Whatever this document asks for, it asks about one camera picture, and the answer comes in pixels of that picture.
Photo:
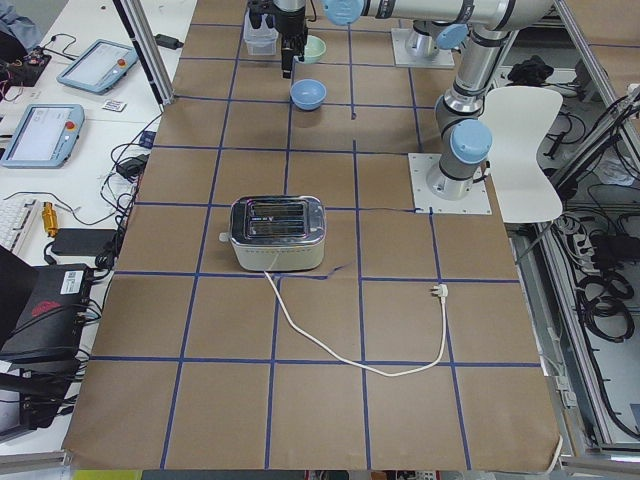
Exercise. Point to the aluminium frame post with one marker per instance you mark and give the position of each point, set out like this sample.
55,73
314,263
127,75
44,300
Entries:
134,20

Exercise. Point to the teach pendant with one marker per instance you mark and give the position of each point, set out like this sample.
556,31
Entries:
100,67
45,136

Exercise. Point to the clear plastic container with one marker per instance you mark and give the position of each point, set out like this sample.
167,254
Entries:
259,34

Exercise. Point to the white chrome toaster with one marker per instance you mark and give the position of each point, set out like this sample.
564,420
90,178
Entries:
278,233

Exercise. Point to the black red computer box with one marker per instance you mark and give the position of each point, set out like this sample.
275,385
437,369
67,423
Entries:
40,311

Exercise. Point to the upper teach pendant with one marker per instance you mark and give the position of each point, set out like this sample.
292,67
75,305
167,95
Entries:
100,67

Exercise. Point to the black power adapter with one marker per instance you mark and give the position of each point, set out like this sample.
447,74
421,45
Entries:
169,42

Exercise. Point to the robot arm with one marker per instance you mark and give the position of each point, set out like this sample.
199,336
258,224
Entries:
448,34
487,28

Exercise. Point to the lower teach pendant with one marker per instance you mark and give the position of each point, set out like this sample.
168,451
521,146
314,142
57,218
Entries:
45,136

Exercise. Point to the blue bowl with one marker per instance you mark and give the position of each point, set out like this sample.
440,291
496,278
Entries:
308,94

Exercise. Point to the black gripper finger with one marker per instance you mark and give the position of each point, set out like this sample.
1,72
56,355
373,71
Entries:
287,61

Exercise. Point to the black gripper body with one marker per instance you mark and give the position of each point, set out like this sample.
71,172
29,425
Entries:
290,23

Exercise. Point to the green bowl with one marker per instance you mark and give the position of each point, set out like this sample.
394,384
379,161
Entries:
314,51

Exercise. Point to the white chair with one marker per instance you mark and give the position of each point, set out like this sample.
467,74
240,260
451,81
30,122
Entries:
519,117

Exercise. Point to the white keyboard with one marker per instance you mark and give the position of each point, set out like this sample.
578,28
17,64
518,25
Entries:
17,218

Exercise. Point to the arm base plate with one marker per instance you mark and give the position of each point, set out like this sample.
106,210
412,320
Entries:
415,50
434,193

